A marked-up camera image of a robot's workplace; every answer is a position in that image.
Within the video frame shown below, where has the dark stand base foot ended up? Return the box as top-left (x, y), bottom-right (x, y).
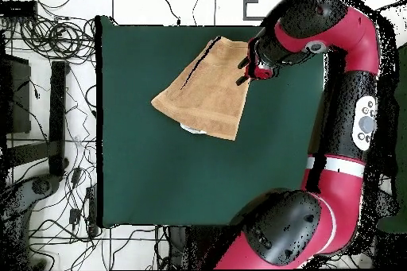
top-left (0, 172), bottom-right (63, 270)

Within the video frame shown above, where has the black power strip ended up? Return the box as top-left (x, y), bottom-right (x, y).
top-left (84, 184), bottom-right (99, 237)

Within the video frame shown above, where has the tan terry towel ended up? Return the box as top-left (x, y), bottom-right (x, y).
top-left (150, 35), bottom-right (255, 141)

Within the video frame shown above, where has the gray rectangular floor frame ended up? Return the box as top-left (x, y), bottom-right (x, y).
top-left (242, 0), bottom-right (291, 21)

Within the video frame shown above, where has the black flat device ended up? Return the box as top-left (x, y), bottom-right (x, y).
top-left (0, 0), bottom-right (38, 19)

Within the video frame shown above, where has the black coiled cable bundle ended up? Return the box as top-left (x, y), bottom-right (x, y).
top-left (18, 16), bottom-right (96, 62)

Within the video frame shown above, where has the dark green table cloth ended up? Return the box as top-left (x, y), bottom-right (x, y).
top-left (95, 14), bottom-right (328, 229)

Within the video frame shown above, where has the dark flat box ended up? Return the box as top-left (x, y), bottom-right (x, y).
top-left (0, 52), bottom-right (33, 135)

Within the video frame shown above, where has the small black power adapter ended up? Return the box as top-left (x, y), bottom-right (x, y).
top-left (68, 208), bottom-right (82, 224)

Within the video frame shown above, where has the black stand leg bar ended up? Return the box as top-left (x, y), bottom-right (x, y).
top-left (48, 60), bottom-right (70, 178)

